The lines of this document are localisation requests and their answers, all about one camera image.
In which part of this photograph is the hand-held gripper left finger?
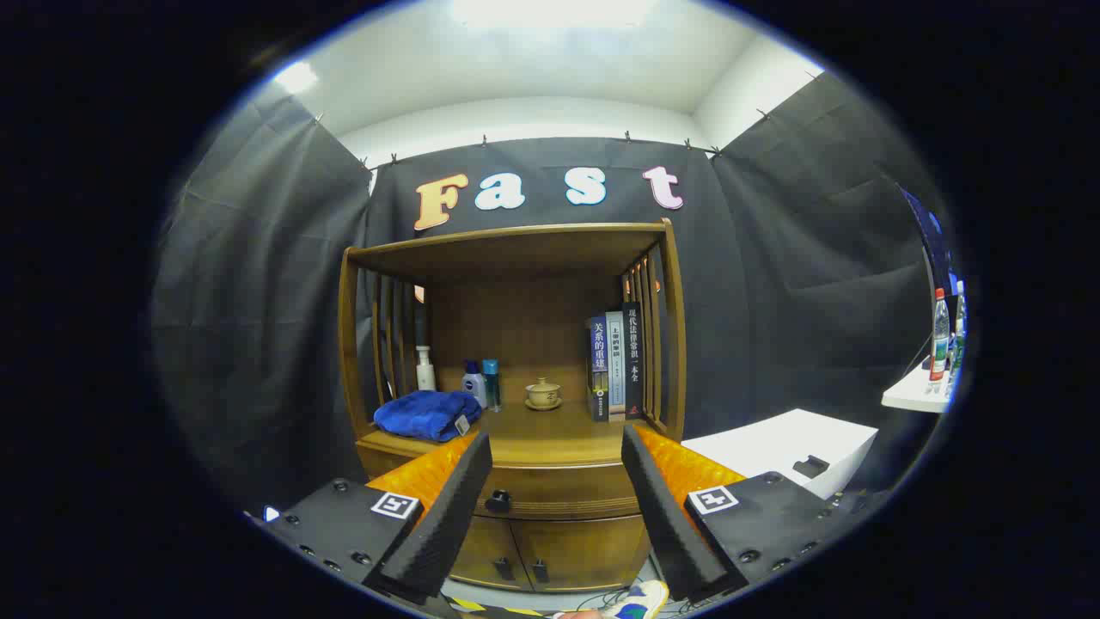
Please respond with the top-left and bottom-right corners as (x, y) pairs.
(249, 432), (493, 603)

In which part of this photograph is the wooden cabinet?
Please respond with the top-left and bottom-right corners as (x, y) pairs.
(338, 219), (688, 594)

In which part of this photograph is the person's white shoe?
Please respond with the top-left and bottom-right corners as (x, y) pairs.
(602, 580), (669, 619)

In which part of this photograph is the white spine book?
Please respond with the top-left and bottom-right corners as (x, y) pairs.
(606, 311), (626, 422)

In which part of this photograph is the clear bottle with red cap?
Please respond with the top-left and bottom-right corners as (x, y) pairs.
(930, 288), (951, 382)

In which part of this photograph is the yellow black floor tape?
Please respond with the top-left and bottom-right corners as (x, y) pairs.
(447, 598), (551, 616)

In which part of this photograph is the blue towel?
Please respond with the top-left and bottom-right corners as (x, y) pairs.
(374, 390), (482, 444)

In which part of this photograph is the wooden cabinet door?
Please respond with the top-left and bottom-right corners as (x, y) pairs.
(511, 514), (651, 594)
(447, 516), (516, 590)

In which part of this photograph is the wooden drawer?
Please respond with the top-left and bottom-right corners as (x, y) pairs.
(365, 456), (645, 521)

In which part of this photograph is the blue board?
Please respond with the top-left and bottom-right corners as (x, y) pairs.
(902, 189), (955, 293)

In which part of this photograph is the white storage box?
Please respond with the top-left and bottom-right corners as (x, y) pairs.
(681, 408), (879, 501)

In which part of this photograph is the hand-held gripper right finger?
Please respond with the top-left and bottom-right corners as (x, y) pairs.
(620, 423), (869, 603)

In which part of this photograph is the black spine book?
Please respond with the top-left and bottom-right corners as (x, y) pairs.
(622, 301), (645, 420)

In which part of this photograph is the wooden countertop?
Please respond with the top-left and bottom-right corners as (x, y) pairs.
(357, 400), (680, 469)

